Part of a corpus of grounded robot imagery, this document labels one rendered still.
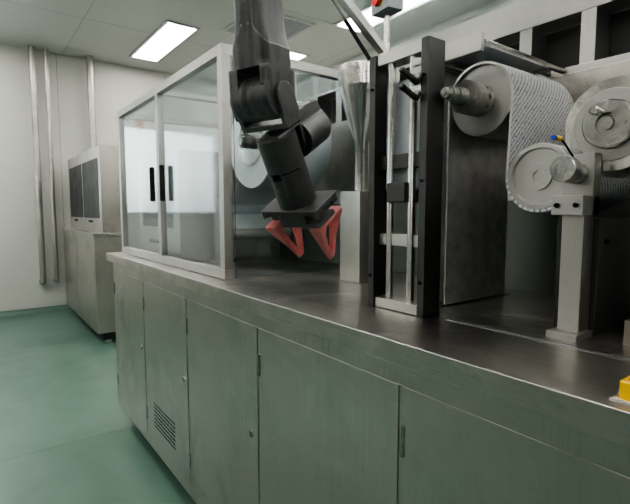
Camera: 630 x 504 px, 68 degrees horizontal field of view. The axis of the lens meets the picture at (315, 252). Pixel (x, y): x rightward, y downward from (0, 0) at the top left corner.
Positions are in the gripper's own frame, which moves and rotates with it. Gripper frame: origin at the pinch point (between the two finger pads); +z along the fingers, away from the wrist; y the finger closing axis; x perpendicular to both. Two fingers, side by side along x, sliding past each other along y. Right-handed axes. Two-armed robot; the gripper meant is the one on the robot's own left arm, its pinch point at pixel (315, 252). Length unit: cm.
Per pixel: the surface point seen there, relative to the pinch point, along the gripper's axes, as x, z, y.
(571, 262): -22.1, 14.8, -33.2
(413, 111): -37.6, -8.8, -4.2
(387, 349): 0.5, 18.7, -8.6
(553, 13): -88, -13, -22
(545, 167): -35.8, 3.9, -27.7
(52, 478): 26, 105, 153
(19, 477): 33, 102, 166
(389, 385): 1.4, 26.8, -7.6
